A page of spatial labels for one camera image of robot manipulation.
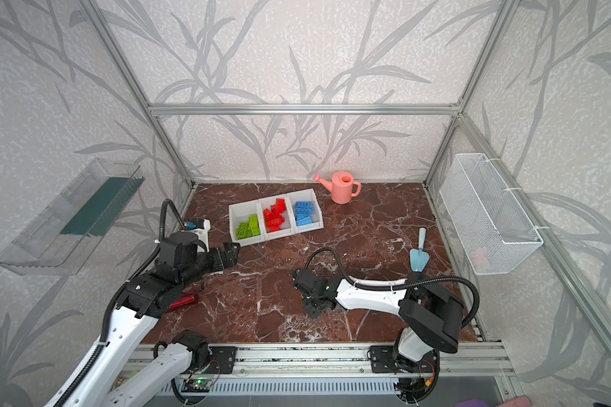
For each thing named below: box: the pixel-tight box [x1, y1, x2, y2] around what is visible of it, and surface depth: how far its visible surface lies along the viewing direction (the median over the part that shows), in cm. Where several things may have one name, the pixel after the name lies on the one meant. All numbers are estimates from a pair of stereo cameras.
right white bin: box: [285, 188, 325, 235], surface depth 104 cm
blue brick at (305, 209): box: [294, 200, 316, 217], surface depth 110 cm
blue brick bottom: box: [296, 216, 314, 227], surface depth 104 cm
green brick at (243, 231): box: [235, 222, 252, 240], surface depth 101 cm
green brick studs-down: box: [248, 217, 261, 236], surface depth 101 cm
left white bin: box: [228, 199, 266, 247], surface depth 103 cm
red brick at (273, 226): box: [265, 222, 283, 233], surface depth 104 cm
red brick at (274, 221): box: [265, 215, 286, 229], surface depth 104 cm
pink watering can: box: [313, 171, 362, 205], surface depth 111 cm
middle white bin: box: [257, 194, 296, 242], surface depth 102 cm
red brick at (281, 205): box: [275, 198, 287, 215], surface depth 109 cm
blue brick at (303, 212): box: [295, 207, 315, 220], surface depth 106 cm
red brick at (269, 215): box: [263, 208, 277, 222], surface depth 104 cm
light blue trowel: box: [409, 227, 431, 274], surface depth 97 cm
